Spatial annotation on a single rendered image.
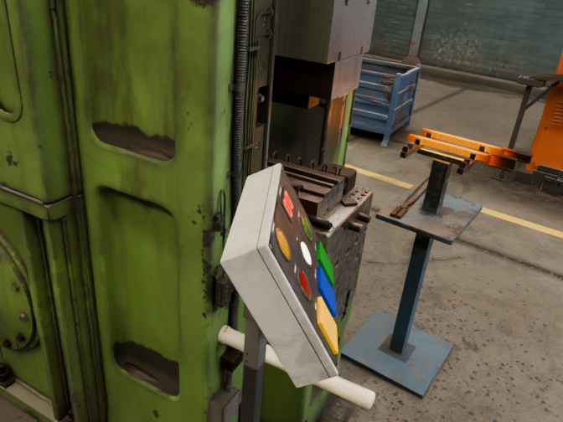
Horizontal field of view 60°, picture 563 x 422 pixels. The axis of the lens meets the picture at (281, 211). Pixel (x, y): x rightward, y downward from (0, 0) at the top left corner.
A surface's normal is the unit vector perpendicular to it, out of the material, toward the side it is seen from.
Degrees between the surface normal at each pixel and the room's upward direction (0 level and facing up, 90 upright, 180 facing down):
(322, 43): 90
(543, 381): 0
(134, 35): 89
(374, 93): 89
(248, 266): 90
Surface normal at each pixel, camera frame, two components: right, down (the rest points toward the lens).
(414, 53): -0.59, 0.33
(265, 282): -0.06, 0.44
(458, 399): 0.08, -0.89
